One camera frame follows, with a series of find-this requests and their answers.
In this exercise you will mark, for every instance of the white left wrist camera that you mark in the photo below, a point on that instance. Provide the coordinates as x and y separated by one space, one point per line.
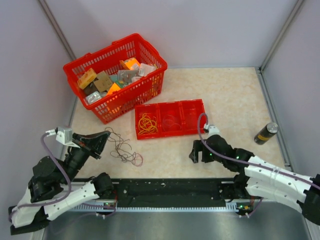
63 135

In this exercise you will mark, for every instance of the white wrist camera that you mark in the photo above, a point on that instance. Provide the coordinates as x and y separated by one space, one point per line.
210 129
63 135

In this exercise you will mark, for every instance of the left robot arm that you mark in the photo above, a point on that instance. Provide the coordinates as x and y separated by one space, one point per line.
49 192

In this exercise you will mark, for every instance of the red middle storage bin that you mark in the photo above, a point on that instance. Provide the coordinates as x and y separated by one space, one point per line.
170 119

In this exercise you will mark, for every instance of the red left storage bin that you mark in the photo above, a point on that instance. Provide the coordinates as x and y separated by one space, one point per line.
147 121

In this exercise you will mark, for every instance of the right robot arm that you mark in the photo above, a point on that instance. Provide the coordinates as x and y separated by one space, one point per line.
258 178

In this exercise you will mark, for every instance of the grey foil pouch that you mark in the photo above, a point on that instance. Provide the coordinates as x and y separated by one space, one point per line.
127 75

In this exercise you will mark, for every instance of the yellow green box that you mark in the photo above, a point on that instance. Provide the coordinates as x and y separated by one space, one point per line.
116 86

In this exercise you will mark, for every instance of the yellow orange snack box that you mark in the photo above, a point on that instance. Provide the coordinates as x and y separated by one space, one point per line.
88 77

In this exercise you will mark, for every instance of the brown cardboard package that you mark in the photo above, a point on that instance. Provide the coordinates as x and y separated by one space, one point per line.
103 82

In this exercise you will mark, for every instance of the white pink wrapped packet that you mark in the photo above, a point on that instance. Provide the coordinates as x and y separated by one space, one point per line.
146 69

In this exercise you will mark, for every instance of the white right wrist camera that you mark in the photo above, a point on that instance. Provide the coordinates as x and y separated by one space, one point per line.
210 129

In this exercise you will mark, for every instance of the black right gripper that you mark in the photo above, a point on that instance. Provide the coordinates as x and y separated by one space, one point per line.
197 146

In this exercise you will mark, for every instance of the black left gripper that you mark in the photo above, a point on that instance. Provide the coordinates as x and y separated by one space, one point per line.
92 143

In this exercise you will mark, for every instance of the black yellow can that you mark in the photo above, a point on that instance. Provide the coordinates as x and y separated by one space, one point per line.
266 133

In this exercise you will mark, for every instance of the silver foil packet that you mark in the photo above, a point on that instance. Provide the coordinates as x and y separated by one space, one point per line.
93 97

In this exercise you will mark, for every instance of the red storage bin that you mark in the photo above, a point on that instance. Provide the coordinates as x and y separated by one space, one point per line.
170 119
147 121
191 110

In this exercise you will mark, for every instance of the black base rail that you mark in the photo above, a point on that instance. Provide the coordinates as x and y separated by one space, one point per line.
169 192

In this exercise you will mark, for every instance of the orange hanging-tab box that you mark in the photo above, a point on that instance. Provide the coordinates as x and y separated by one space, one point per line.
130 64

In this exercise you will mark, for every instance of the red right storage bin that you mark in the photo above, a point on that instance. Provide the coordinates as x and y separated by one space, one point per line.
191 110

